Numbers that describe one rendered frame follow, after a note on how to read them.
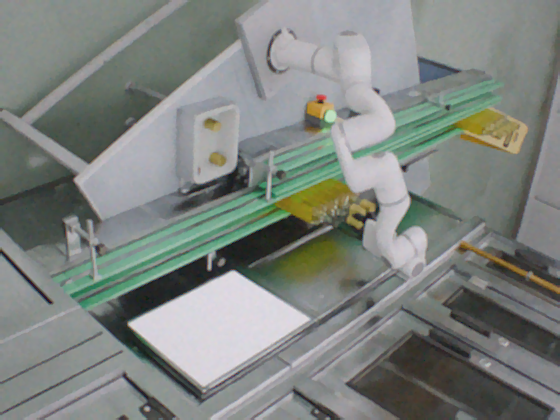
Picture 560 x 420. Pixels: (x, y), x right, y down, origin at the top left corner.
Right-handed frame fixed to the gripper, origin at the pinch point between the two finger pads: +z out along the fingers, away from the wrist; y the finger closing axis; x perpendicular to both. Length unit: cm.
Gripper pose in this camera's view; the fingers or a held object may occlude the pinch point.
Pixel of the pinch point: (358, 222)
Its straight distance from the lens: 200.2
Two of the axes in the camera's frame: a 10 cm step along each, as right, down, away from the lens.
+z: -5.4, -4.5, 7.1
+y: 0.8, -8.7, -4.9
